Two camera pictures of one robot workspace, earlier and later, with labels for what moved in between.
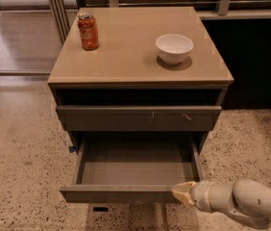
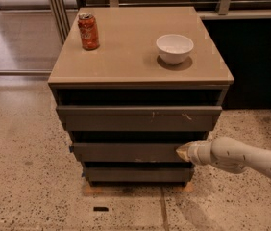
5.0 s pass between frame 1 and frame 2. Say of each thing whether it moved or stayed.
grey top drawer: stayed
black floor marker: stayed
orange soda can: stayed
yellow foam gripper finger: moved
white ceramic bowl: stayed
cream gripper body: moved
